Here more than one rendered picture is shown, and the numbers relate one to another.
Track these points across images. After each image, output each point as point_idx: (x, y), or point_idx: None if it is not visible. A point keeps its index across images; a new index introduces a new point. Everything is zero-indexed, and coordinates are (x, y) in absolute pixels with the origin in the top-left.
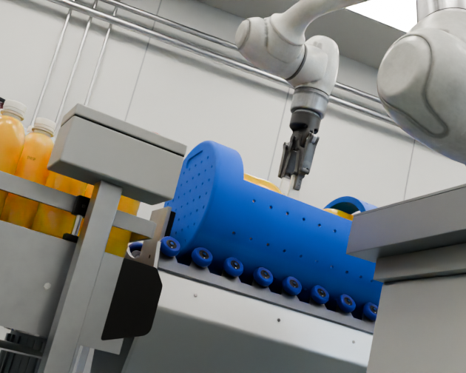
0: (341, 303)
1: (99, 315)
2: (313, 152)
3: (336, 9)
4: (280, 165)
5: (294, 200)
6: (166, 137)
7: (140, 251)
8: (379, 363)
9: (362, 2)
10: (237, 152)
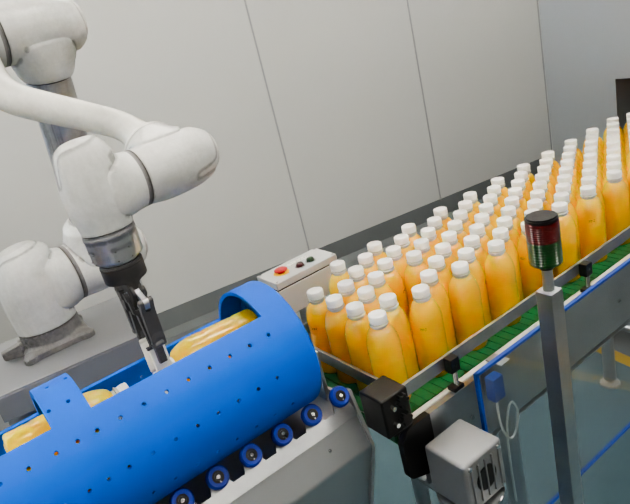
0: None
1: None
2: (123, 307)
3: (92, 132)
4: (161, 327)
5: (166, 346)
6: (269, 270)
7: (327, 388)
8: None
9: (61, 126)
10: (223, 294)
